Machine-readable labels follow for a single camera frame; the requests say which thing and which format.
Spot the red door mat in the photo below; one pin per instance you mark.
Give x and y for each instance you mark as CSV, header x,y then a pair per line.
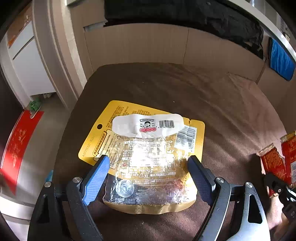
x,y
16,146

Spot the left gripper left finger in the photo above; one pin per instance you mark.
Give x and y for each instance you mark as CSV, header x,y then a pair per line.
x,y
94,180

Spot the white cabinet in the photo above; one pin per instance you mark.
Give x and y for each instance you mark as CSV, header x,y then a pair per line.
x,y
23,67

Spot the red snack bag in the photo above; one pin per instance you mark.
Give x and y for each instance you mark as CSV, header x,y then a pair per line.
x,y
281,166

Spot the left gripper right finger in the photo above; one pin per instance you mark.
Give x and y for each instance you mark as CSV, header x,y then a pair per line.
x,y
203,179

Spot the green potted plant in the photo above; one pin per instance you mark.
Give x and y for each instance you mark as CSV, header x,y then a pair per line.
x,y
34,107

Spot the yellow snack package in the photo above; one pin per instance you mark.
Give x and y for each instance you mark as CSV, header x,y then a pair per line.
x,y
96,142

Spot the blue cloth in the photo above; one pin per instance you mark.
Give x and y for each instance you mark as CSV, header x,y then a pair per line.
x,y
279,61

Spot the blue-lined trash bin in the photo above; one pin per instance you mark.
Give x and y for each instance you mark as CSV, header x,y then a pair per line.
x,y
49,176

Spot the black hanging cloth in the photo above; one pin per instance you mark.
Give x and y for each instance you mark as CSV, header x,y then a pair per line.
x,y
220,18

